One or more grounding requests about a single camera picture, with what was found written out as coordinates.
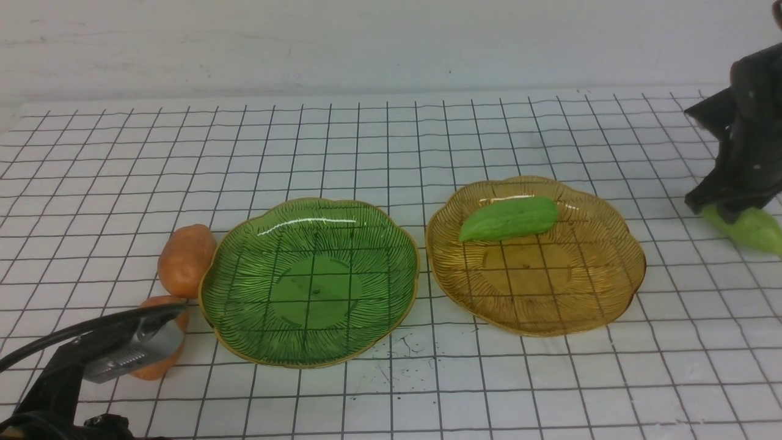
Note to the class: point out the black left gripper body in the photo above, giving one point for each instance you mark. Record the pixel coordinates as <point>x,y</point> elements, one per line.
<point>49,408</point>

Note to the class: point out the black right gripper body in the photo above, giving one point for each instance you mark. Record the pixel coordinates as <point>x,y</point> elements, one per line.
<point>745,119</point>

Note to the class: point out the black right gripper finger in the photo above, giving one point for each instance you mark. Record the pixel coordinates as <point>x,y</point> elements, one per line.
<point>728,197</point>

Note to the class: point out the green cucumber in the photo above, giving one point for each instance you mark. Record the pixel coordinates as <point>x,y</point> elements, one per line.
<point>754,228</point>
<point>510,218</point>

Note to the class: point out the brown potato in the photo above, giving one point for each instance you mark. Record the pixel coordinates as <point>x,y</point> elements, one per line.
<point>157,370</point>
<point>186,257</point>

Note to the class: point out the amber glass plate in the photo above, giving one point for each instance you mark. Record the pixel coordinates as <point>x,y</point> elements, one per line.
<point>580,275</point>

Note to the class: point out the white grid table mat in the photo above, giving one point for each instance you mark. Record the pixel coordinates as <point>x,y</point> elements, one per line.
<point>92,191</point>

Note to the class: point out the green glass plate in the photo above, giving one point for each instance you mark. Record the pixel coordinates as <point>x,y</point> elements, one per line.
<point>311,283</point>

